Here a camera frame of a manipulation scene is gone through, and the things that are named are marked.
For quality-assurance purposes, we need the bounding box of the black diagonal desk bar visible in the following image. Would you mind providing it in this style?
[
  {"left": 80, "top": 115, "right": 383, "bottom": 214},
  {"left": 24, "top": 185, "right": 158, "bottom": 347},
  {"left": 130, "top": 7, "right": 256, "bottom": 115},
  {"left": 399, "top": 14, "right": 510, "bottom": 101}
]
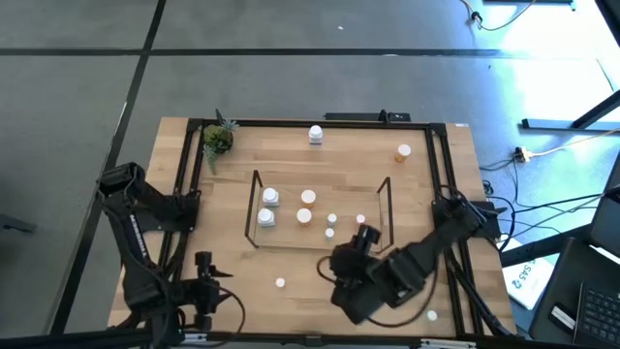
[{"left": 500, "top": 223, "right": 595, "bottom": 269}]

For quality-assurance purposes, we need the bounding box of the black device white label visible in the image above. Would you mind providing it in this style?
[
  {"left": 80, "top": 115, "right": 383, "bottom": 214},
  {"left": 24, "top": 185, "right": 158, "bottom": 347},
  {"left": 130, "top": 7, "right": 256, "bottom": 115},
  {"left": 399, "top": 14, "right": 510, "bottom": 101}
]
[{"left": 548, "top": 302, "right": 577, "bottom": 332}]

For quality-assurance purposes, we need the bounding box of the black side desk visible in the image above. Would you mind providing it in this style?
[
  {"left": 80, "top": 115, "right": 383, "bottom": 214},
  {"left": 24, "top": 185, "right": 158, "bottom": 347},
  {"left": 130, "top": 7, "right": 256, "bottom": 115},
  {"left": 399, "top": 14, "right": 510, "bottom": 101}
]
[{"left": 527, "top": 237, "right": 620, "bottom": 348}]

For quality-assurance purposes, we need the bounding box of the clear acrylic tray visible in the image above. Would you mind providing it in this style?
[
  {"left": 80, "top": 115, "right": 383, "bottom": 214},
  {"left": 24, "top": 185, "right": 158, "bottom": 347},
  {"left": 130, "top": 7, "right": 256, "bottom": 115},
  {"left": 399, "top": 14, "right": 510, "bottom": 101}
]
[{"left": 244, "top": 169, "right": 394, "bottom": 252}]

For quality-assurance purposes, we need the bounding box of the black desk base frame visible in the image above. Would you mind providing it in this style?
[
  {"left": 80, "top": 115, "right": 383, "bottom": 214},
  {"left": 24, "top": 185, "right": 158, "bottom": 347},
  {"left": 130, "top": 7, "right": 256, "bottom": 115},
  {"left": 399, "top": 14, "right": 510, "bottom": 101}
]
[{"left": 520, "top": 89, "right": 620, "bottom": 133}]

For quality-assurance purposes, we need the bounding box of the light cable with black plug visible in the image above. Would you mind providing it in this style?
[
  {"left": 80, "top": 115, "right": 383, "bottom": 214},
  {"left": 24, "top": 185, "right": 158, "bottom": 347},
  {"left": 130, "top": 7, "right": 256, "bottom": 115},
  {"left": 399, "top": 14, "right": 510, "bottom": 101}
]
[{"left": 458, "top": 0, "right": 537, "bottom": 33}]

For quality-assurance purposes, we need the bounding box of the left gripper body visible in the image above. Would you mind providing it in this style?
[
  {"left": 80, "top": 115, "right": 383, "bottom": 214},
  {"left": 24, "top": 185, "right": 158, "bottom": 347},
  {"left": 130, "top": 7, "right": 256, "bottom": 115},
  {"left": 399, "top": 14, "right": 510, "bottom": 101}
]
[{"left": 191, "top": 278, "right": 219, "bottom": 314}]

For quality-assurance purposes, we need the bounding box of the white printed cardboard box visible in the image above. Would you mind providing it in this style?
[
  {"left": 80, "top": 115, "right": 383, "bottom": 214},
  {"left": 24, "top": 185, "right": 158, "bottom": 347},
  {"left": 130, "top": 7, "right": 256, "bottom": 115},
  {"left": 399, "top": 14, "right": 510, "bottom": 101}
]
[{"left": 501, "top": 256, "right": 556, "bottom": 311}]

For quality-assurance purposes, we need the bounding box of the black monitor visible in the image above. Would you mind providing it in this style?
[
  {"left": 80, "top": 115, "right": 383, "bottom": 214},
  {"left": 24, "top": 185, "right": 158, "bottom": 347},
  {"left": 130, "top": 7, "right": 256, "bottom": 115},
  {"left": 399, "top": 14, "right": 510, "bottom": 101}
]
[{"left": 588, "top": 154, "right": 620, "bottom": 258}]

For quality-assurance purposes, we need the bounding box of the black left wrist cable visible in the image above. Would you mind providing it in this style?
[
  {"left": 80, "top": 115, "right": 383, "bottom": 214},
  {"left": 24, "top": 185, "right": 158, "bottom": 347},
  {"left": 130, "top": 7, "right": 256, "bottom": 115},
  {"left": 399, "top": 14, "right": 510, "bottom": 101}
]
[{"left": 215, "top": 285, "right": 247, "bottom": 336}]

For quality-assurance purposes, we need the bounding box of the black chair base leg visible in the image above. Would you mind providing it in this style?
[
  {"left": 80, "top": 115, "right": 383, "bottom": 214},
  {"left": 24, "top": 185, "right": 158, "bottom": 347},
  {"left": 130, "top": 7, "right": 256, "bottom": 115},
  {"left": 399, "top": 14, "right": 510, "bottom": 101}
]
[{"left": 0, "top": 212, "right": 38, "bottom": 235}]

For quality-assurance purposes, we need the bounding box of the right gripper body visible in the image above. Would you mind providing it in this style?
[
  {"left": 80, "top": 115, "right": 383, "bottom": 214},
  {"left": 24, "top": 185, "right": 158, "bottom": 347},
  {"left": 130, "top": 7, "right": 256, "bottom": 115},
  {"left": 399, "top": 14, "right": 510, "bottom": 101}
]
[{"left": 329, "top": 245, "right": 403, "bottom": 295}]

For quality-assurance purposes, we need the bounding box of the yellow extension cord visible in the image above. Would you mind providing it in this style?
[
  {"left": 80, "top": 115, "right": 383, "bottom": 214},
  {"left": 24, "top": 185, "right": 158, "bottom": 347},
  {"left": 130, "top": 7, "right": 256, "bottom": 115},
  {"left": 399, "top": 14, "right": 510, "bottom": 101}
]
[{"left": 513, "top": 126, "right": 620, "bottom": 164}]

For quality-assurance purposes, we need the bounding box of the black floor cable bundle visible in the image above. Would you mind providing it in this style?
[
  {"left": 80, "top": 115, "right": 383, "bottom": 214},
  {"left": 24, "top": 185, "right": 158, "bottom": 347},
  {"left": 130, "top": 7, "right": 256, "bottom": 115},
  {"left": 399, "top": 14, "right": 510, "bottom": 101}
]
[{"left": 479, "top": 149, "right": 606, "bottom": 243}]

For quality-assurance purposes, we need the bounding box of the black laptop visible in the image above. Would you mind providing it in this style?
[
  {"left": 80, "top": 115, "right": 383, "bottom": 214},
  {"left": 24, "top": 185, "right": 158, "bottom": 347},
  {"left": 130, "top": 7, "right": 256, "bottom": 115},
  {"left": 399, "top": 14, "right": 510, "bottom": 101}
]
[{"left": 573, "top": 279, "right": 620, "bottom": 348}]

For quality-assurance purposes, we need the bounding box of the black bar bracket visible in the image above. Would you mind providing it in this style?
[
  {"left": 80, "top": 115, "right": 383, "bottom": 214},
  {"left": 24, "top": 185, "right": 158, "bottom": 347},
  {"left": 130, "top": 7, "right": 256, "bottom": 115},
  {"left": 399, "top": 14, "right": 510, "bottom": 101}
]
[{"left": 324, "top": 111, "right": 412, "bottom": 123}]

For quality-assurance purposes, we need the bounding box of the potted succulent plant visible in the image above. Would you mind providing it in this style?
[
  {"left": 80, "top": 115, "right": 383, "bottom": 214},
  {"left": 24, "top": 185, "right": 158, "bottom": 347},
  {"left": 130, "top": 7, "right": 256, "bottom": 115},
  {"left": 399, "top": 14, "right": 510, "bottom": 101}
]
[{"left": 201, "top": 109, "right": 239, "bottom": 175}]

